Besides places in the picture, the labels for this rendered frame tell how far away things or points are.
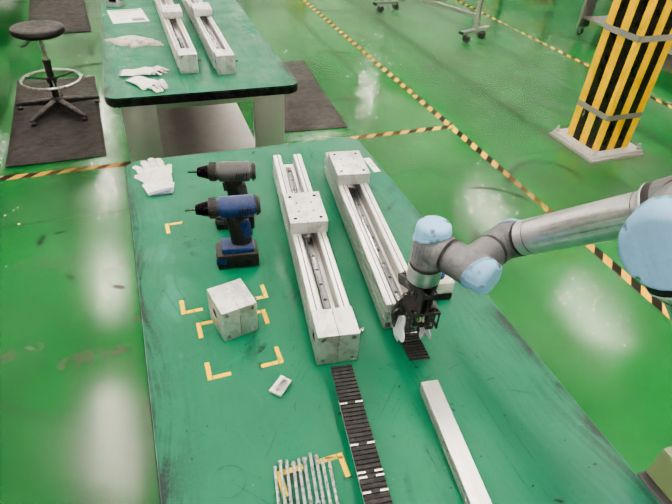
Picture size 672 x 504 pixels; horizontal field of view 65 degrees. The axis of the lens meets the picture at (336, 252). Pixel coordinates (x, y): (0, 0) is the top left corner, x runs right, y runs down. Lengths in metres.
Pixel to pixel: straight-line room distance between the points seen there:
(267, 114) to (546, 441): 2.16
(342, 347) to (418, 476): 0.33
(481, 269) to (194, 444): 0.68
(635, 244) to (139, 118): 2.38
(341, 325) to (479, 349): 0.37
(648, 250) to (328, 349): 0.72
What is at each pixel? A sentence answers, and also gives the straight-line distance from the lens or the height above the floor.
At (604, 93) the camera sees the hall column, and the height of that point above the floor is 0.44.
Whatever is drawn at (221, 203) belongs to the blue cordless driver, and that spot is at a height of 0.99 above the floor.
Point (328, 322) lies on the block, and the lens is 1.26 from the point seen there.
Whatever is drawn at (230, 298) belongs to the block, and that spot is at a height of 0.87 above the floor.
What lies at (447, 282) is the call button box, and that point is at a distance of 1.47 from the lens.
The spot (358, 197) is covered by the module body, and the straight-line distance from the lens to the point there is 1.79.
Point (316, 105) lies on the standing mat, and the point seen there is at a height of 0.01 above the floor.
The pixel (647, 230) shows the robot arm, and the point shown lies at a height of 1.38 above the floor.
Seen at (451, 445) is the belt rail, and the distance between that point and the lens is 1.18.
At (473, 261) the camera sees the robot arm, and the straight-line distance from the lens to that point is 1.08.
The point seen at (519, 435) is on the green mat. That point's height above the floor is 0.78.
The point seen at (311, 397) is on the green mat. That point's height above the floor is 0.78.
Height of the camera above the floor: 1.78
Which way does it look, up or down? 38 degrees down
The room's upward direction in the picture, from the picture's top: 4 degrees clockwise
